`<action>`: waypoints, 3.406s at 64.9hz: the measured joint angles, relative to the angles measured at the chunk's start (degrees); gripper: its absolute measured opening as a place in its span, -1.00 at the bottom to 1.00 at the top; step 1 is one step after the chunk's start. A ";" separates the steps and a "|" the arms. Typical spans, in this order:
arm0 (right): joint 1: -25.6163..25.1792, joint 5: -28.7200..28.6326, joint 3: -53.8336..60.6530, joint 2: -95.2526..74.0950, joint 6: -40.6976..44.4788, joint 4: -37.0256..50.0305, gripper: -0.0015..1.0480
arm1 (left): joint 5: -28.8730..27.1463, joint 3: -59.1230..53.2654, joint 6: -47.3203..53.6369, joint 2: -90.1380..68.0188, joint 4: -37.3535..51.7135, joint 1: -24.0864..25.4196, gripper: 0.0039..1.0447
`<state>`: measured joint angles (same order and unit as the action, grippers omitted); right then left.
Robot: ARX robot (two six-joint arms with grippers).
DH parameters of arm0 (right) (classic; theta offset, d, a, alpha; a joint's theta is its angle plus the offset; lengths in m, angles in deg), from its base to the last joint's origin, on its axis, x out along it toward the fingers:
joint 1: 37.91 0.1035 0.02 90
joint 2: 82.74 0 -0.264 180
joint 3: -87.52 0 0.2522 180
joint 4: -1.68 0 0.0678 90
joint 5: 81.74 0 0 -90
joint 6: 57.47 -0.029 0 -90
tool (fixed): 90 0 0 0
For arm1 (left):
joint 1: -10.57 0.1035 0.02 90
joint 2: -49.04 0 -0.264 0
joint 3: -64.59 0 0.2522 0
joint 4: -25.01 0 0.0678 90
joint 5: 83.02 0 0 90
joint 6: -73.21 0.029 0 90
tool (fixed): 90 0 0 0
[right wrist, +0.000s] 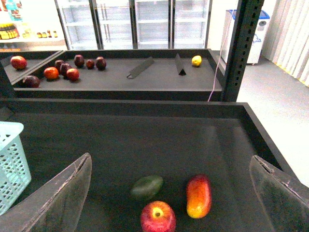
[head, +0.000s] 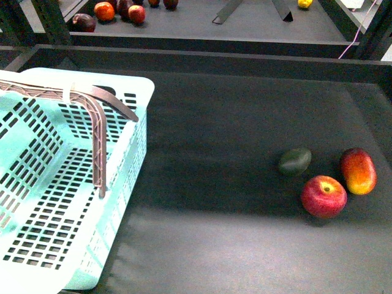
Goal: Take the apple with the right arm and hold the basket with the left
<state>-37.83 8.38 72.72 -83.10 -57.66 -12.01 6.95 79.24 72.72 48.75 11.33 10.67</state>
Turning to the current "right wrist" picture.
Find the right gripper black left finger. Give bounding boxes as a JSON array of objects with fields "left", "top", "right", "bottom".
[{"left": 0, "top": 153, "right": 92, "bottom": 232}]

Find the black metal rack post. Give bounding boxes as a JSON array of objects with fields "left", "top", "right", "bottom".
[{"left": 221, "top": 0, "right": 264, "bottom": 102}]

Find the near black display tray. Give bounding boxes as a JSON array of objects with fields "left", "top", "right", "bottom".
[{"left": 0, "top": 99, "right": 298, "bottom": 232}]

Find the dark plum behind orange fruit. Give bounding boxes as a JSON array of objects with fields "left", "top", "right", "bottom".
[{"left": 55, "top": 59, "right": 64, "bottom": 71}]

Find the black divider left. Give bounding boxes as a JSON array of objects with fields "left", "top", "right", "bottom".
[{"left": 127, "top": 57, "right": 154, "bottom": 79}]

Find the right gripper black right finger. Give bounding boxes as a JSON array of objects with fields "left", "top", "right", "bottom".
[{"left": 249, "top": 155, "right": 309, "bottom": 232}]

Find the dark plum middle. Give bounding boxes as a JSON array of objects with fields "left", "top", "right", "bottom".
[{"left": 59, "top": 62, "right": 72, "bottom": 79}]

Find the shelf with bottles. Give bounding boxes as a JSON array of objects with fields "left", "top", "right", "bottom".
[{"left": 0, "top": 0, "right": 67, "bottom": 52}]

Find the dark plum back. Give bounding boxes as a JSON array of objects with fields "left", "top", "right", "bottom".
[{"left": 74, "top": 54, "right": 84, "bottom": 68}]

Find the small dark red plum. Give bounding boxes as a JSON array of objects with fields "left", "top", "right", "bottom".
[{"left": 86, "top": 59, "right": 95, "bottom": 70}]

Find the white chest freezer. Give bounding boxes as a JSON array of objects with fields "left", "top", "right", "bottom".
[{"left": 221, "top": 10, "right": 270, "bottom": 65}]

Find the orange red fruit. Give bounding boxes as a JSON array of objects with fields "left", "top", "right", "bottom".
[{"left": 43, "top": 67, "right": 59, "bottom": 80}]

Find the light blue plastic basket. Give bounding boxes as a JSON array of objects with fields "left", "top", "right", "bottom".
[{"left": 0, "top": 121, "right": 31, "bottom": 215}]

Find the black divider right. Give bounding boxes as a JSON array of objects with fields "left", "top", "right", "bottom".
[{"left": 175, "top": 53, "right": 186, "bottom": 76}]

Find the pink cable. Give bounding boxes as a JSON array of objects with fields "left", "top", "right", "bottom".
[{"left": 207, "top": 9, "right": 235, "bottom": 102}]

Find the yellow lemon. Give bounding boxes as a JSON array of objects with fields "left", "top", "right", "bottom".
[{"left": 191, "top": 55, "right": 202, "bottom": 67}]

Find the black divider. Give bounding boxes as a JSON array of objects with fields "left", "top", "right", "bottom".
[
  {"left": 127, "top": 57, "right": 154, "bottom": 79},
  {"left": 175, "top": 53, "right": 186, "bottom": 76}
]

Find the red orange mango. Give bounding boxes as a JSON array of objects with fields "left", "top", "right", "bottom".
[{"left": 186, "top": 174, "right": 212, "bottom": 219}]

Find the far left black tray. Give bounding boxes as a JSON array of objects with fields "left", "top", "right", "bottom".
[{"left": 0, "top": 50, "right": 63, "bottom": 97}]

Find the glass door refrigerator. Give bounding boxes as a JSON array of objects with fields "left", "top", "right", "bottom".
[{"left": 55, "top": 0, "right": 212, "bottom": 50}]

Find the dark plum front left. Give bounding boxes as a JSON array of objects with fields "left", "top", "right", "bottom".
[{"left": 22, "top": 75, "right": 41, "bottom": 88}]

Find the black display tray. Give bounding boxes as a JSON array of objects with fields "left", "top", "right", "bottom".
[
  {"left": 0, "top": 99, "right": 298, "bottom": 232},
  {"left": 13, "top": 49, "right": 222, "bottom": 101}
]

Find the green avocado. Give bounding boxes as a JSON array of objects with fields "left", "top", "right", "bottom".
[{"left": 130, "top": 175, "right": 163, "bottom": 201}]

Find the small red apple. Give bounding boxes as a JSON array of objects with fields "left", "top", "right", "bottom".
[{"left": 66, "top": 68, "right": 80, "bottom": 81}]

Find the far black display tray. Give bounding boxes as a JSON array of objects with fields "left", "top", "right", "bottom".
[{"left": 13, "top": 49, "right": 222, "bottom": 101}]

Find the dark plum right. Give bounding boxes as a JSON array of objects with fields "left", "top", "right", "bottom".
[{"left": 95, "top": 57, "right": 107, "bottom": 70}]

